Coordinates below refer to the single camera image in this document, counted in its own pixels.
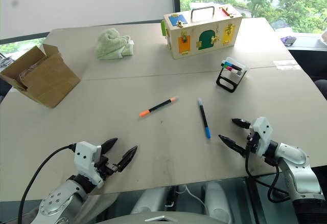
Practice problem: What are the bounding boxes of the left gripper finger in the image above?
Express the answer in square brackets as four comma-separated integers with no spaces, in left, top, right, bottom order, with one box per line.
[116,145,138,173]
[101,138,119,155]

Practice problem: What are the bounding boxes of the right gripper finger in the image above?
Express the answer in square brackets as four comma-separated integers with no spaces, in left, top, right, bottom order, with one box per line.
[218,134,248,158]
[231,118,252,130]

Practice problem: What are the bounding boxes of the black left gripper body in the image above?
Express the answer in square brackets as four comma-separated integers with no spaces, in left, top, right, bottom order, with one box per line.
[95,154,119,182]

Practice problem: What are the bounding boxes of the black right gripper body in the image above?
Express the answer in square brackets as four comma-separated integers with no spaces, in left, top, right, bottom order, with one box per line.
[245,129,260,155]

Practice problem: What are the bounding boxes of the blue capped black marker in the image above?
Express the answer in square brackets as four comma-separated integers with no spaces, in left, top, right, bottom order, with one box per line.
[197,97,212,139]

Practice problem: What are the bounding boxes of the black marker holder stand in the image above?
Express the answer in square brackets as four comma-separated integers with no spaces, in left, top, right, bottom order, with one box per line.
[216,67,248,94]

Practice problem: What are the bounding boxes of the clear plastic box of markers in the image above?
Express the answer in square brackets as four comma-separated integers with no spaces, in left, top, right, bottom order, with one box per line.
[220,57,249,78]

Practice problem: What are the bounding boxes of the orange capped black marker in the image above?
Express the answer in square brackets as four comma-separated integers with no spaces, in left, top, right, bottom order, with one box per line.
[139,96,179,118]

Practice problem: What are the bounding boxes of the open cardboard box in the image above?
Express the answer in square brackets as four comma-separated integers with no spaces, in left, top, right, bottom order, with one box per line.
[0,43,82,109]

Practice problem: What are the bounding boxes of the wooden lock box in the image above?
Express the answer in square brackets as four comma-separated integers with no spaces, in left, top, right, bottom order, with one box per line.
[160,4,243,60]

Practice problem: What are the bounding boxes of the grey rounded shell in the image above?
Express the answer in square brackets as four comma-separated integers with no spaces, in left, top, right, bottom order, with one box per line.
[131,186,177,215]
[203,181,232,224]

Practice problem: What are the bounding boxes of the grey curved robot chest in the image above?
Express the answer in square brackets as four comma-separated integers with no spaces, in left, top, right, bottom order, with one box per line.
[96,211,228,224]

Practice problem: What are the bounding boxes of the purple crumpled cloth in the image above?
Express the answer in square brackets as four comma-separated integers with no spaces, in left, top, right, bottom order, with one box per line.
[279,35,297,47]

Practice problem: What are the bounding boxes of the green towel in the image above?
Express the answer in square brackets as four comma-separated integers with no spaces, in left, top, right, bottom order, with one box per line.
[95,28,135,61]

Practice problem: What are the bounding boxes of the plastic packaging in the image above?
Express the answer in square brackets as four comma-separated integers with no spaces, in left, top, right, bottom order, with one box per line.
[17,59,50,87]

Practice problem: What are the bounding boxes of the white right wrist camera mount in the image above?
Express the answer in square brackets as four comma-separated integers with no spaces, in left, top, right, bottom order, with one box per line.
[248,117,273,158]

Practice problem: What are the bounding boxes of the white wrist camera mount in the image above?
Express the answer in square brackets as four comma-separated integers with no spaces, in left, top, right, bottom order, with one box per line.
[74,141,105,189]
[248,117,273,158]

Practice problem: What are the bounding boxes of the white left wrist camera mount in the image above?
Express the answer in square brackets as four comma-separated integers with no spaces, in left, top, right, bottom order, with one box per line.
[74,141,105,189]

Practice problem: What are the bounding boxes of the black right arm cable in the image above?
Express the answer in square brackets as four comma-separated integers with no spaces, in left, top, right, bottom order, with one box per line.
[245,151,291,204]

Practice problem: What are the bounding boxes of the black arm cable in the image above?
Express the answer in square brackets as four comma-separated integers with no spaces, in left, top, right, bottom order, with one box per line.
[17,144,78,224]
[245,151,291,204]

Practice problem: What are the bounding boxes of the white cable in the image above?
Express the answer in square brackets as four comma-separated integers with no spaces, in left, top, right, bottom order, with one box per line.
[178,184,208,210]

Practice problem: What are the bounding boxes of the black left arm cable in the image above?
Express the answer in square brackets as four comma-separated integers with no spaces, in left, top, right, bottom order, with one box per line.
[17,144,78,224]

